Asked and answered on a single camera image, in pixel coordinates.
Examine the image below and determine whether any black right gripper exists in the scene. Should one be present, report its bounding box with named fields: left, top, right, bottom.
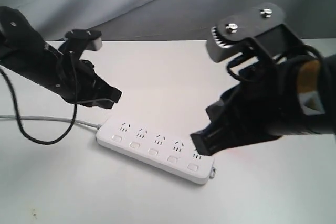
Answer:
left=190, top=61, right=302, bottom=155

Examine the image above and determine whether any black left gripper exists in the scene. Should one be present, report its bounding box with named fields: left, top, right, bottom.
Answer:
left=56, top=60, right=122, bottom=109

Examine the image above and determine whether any white five-socket power strip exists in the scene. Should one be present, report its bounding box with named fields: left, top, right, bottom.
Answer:
left=96, top=117, right=216, bottom=185

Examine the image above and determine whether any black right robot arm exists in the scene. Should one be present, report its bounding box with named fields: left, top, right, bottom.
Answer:
left=191, top=55, right=335, bottom=156

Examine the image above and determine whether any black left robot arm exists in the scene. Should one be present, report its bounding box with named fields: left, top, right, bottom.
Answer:
left=1, top=6, right=122, bottom=109

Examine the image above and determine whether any grey backdrop cloth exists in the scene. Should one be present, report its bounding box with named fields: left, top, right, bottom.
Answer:
left=1, top=0, right=335, bottom=40

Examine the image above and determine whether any grey power cable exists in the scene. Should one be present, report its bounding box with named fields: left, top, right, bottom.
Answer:
left=0, top=115, right=102, bottom=132

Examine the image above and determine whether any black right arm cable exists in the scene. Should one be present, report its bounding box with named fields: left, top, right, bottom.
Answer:
left=226, top=45, right=323, bottom=83

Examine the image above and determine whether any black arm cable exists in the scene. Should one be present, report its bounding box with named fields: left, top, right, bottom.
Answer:
left=226, top=45, right=323, bottom=83
left=0, top=53, right=79, bottom=145

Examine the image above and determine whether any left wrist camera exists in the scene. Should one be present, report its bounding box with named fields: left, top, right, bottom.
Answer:
left=59, top=29, right=102, bottom=51

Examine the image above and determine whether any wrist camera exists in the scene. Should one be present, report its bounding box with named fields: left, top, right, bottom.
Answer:
left=59, top=29, right=102, bottom=51
left=206, top=3, right=302, bottom=63

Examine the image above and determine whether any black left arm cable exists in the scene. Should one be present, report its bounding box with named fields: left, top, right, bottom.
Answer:
left=0, top=53, right=79, bottom=145

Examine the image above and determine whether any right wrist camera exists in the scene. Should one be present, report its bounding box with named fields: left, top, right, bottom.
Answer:
left=206, top=3, right=302, bottom=63

